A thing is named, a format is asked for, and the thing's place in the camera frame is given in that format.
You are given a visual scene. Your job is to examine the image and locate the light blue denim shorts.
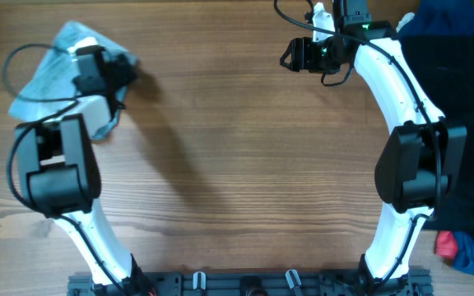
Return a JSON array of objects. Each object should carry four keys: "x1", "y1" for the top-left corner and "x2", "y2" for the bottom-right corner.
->
[{"x1": 8, "y1": 21, "x2": 137, "y2": 141}]

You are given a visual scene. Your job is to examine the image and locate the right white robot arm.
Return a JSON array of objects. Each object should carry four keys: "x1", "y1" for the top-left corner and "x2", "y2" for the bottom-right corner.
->
[{"x1": 280, "y1": 1, "x2": 467, "y2": 295}]

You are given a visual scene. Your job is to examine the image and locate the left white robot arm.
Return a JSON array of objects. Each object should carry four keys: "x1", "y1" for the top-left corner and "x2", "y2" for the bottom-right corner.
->
[{"x1": 7, "y1": 37, "x2": 157, "y2": 295}]

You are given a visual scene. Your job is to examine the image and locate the white garment tag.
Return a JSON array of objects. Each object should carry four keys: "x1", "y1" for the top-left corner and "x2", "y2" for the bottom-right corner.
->
[{"x1": 396, "y1": 12, "x2": 415, "y2": 31}]

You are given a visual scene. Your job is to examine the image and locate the dark blue garment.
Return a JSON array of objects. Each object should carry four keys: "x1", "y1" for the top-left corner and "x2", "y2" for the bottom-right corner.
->
[{"x1": 398, "y1": 1, "x2": 474, "y2": 275}]

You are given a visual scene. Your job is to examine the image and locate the black garment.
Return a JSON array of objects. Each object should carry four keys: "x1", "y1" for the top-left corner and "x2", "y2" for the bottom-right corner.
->
[{"x1": 400, "y1": 35, "x2": 474, "y2": 239}]

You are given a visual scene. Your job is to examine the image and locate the red garment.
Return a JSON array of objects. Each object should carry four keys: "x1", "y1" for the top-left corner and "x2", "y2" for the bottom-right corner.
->
[{"x1": 435, "y1": 230, "x2": 458, "y2": 260}]

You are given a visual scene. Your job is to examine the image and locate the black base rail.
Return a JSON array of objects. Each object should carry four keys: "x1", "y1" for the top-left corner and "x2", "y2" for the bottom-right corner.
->
[{"x1": 67, "y1": 269, "x2": 434, "y2": 296}]

